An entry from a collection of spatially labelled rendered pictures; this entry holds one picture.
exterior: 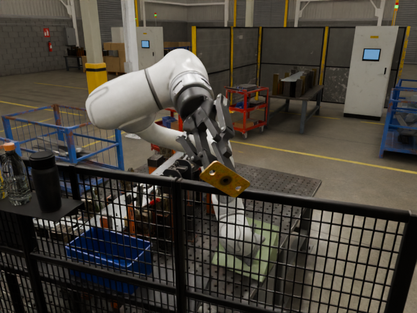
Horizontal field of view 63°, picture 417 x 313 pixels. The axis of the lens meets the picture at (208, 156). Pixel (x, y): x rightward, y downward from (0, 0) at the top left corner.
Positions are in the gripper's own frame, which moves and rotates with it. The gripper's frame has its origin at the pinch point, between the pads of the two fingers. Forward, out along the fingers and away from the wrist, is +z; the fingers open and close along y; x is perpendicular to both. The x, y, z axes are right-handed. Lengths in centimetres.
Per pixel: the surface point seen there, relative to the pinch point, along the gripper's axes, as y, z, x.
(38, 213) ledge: -63, -39, -3
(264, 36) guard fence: 37, -815, 443
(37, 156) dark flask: -48, -45, -12
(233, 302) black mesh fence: -41, -10, 53
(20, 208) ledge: -68, -43, -6
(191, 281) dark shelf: -62, -32, 59
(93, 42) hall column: -268, -847, 121
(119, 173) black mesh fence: -38, -40, 9
